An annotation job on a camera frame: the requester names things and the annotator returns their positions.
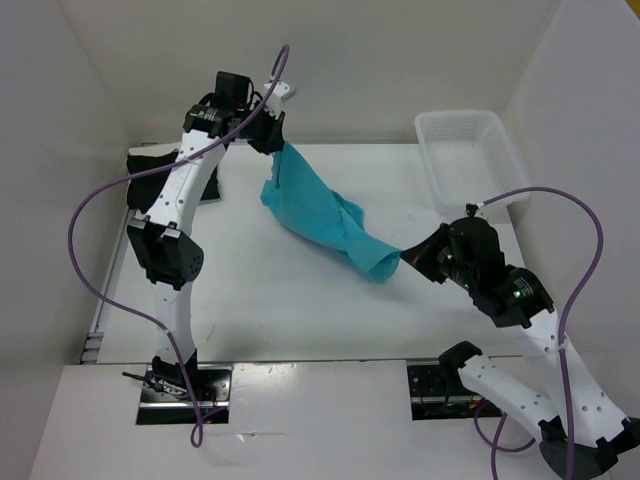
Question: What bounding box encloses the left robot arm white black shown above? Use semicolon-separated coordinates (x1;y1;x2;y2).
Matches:
127;72;294;400

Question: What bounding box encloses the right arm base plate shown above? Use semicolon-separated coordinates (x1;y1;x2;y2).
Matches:
406;361;484;421

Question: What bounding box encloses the white t shirt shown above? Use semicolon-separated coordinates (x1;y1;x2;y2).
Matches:
128;142;181;157

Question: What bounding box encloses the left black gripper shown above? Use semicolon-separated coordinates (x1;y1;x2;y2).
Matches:
235;100;286;155

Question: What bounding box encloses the cyan t shirt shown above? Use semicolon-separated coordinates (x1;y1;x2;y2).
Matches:
260;142;400;284

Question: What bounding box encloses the white plastic basket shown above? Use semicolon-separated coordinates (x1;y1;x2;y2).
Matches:
414;110;531;217

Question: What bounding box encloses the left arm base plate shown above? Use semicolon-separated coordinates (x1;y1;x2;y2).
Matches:
136;364;233;426

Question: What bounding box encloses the black t shirt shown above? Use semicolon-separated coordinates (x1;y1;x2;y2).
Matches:
126;149;221;213

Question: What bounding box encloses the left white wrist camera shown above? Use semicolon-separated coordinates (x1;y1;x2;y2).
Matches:
266;81;297;111

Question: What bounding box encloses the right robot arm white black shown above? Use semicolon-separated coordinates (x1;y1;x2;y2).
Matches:
400;217;639;479

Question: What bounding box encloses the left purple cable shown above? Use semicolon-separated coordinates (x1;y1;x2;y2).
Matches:
67;43;292;448

